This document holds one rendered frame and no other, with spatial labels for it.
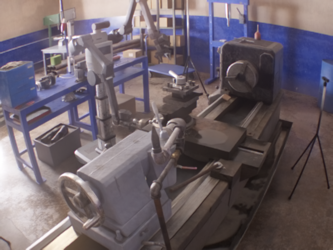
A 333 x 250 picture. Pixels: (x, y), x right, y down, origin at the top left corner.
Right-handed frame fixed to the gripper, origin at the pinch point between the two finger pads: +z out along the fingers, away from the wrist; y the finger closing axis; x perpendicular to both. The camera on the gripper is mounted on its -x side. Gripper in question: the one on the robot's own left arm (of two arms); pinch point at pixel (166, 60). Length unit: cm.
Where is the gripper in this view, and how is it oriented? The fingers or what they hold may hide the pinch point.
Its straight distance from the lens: 229.3
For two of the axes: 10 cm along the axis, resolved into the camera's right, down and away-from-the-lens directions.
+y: 6.6, -3.5, 6.6
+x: -6.4, 2.0, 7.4
